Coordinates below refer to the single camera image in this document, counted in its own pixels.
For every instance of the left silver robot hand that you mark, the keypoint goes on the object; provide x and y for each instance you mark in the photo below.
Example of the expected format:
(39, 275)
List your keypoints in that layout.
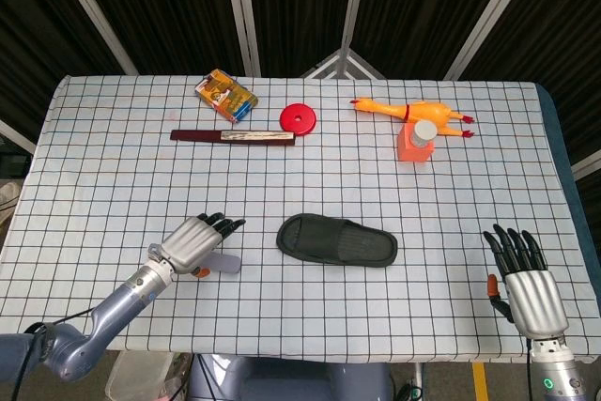
(190, 246)

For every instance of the grey robot torso base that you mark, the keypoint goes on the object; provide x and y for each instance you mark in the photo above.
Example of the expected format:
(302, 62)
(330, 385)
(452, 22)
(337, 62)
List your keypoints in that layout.
(291, 380)

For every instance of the grey cleaning brush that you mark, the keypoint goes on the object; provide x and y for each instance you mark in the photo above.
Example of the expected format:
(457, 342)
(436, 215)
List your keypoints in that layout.
(227, 264)

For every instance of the red round disc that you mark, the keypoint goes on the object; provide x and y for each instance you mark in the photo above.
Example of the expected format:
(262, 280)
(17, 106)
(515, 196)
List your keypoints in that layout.
(298, 118)

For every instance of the white black-checked tablecloth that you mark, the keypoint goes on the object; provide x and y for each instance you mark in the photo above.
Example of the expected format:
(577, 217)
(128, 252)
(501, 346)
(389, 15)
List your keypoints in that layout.
(141, 175)

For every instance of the colourful printed card box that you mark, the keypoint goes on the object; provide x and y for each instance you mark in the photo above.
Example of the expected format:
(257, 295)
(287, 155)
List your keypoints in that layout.
(227, 96)

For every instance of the black slipper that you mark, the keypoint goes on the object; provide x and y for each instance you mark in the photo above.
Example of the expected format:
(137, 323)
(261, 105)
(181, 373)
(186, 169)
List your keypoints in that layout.
(338, 241)

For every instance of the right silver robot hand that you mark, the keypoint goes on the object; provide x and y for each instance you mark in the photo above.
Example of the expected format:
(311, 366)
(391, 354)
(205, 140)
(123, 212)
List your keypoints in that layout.
(533, 295)

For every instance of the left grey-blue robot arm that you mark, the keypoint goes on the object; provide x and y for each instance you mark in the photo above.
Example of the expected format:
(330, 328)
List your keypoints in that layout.
(94, 330)

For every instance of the dark red flat ruler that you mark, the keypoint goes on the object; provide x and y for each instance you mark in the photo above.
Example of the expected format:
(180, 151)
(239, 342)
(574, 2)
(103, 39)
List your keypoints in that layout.
(197, 135)

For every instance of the yellow rubber chicken toy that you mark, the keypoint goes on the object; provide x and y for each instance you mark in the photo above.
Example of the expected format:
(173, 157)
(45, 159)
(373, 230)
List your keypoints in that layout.
(427, 111)

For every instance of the orange bottle with white cap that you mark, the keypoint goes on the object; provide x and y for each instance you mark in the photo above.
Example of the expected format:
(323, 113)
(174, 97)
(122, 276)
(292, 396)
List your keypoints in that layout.
(408, 149)

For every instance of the white partition foot frame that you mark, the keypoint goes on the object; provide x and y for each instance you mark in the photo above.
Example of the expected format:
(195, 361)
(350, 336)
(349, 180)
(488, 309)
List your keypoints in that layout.
(343, 65)

